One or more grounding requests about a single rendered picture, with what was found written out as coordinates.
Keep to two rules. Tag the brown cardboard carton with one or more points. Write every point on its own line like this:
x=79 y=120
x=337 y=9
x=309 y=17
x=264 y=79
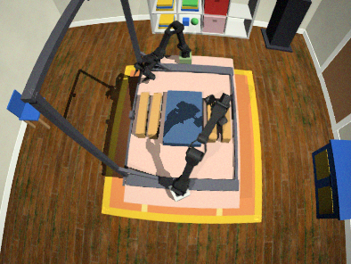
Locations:
x=142 y=119
x=153 y=131
x=212 y=137
x=226 y=129

